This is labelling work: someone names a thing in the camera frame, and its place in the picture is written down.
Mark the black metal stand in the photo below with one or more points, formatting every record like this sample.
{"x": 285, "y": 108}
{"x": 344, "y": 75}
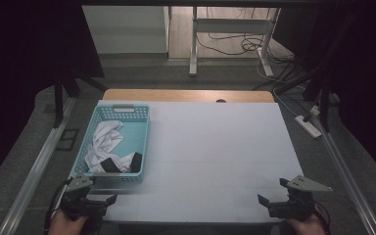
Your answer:
{"x": 324, "y": 98}
{"x": 58, "y": 98}

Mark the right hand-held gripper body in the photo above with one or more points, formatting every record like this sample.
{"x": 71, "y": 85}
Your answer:
{"x": 302, "y": 204}

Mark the white desk frame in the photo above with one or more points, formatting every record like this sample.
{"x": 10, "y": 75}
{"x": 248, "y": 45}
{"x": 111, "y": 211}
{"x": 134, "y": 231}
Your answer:
{"x": 231, "y": 25}

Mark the light blue plastic basket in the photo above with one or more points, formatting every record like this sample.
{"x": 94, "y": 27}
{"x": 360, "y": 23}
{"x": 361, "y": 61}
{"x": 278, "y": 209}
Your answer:
{"x": 133, "y": 137}

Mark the black floor bracket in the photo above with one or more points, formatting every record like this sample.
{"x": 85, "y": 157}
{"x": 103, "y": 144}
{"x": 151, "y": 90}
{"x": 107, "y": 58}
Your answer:
{"x": 68, "y": 139}

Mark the black curtain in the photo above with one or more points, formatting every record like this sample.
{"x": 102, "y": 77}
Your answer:
{"x": 29, "y": 65}
{"x": 365, "y": 81}

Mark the white cabinet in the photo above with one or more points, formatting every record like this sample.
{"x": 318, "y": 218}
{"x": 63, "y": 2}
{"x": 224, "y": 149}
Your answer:
{"x": 124, "y": 29}

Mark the person's left hand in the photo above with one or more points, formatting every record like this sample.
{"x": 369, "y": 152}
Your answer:
{"x": 63, "y": 225}

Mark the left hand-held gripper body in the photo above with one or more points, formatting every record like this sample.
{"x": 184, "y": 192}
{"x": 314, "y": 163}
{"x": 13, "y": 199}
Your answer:
{"x": 76, "y": 199}

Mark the white garment with black trim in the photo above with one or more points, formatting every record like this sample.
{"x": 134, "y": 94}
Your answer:
{"x": 106, "y": 143}

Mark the person's right hand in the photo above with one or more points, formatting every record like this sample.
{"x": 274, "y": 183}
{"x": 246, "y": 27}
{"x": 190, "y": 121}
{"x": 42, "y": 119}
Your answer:
{"x": 308, "y": 226}

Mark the white power strip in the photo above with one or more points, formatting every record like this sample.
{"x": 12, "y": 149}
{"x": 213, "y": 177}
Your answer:
{"x": 307, "y": 126}

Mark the wooden table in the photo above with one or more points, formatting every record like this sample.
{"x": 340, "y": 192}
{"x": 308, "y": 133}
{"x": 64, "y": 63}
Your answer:
{"x": 182, "y": 95}

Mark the aluminium rail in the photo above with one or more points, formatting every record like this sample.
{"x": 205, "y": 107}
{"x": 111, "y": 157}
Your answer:
{"x": 36, "y": 169}
{"x": 342, "y": 169}

